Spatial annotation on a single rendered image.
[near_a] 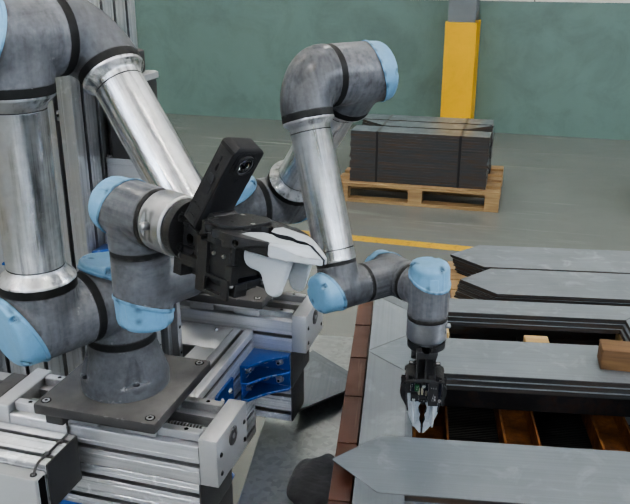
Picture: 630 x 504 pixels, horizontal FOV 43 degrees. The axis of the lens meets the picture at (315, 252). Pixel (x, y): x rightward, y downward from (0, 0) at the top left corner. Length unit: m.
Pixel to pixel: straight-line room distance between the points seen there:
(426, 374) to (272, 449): 0.51
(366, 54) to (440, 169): 4.39
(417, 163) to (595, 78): 3.03
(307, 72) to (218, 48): 7.73
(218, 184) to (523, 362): 1.20
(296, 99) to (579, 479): 0.85
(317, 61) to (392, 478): 0.76
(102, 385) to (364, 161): 4.73
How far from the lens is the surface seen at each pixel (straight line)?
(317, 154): 1.43
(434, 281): 1.44
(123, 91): 1.17
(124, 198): 0.98
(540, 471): 1.57
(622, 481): 1.59
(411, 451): 1.57
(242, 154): 0.85
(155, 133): 1.14
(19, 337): 1.24
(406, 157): 5.89
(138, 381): 1.38
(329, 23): 8.72
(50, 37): 1.17
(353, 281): 1.45
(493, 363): 1.91
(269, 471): 1.80
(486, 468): 1.55
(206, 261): 0.87
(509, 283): 2.35
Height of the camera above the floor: 1.73
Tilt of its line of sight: 20 degrees down
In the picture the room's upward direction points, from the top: straight up
